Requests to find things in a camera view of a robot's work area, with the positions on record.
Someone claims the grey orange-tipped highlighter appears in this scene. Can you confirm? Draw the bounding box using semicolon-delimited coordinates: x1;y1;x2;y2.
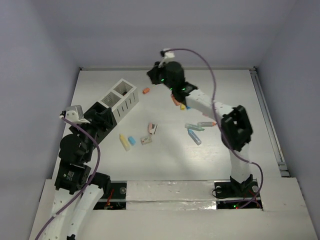
197;121;217;128

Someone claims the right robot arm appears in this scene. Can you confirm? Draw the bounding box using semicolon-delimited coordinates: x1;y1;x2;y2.
147;61;253;198

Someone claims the blue highlighter cap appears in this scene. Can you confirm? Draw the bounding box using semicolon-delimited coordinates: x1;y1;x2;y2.
128;136;136;146

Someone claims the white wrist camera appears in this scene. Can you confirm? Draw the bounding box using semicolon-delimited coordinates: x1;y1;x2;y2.
158;48;175;68
59;105;86;124

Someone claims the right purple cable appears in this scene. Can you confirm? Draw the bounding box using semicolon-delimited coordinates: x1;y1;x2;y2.
172;48;264;210

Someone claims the yellow highlighter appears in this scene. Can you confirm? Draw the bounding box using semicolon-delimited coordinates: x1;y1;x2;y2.
119;134;131;151

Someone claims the aluminium side rail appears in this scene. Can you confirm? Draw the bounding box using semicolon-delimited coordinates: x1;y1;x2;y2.
249;67;291;178

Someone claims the blue highlighter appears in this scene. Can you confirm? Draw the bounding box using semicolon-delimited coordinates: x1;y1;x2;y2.
187;128;202;146

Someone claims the pink mini stapler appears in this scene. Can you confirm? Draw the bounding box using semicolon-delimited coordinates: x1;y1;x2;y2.
148;122;158;135

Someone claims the white slotted organizer box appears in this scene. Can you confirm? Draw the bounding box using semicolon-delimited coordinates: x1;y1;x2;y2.
98;78;139;124

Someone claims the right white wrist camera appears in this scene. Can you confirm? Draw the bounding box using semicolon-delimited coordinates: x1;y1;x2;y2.
158;48;175;68

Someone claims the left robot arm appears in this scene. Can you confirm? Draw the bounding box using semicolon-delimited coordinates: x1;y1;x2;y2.
35;102;117;240

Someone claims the orange highlighter cap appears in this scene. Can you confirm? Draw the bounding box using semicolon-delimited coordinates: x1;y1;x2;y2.
170;94;181;106

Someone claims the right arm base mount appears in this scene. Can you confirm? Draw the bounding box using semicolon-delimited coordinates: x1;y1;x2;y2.
211;180;263;210

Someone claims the green highlighter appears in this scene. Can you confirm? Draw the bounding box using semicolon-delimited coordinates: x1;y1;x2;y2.
184;123;205;132

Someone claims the small orange marker cap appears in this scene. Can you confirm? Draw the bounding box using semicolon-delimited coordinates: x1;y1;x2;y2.
142;87;150;94

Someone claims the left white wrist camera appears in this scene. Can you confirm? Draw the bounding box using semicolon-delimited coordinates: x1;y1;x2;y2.
59;105;86;124

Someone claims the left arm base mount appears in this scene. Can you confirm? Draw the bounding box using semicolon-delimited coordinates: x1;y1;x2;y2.
93;181;127;210

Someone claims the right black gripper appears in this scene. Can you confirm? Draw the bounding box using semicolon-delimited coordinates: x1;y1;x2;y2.
148;60;176;91

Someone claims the black slotted organizer box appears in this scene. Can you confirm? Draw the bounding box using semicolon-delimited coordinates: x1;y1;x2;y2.
77;102;117;144

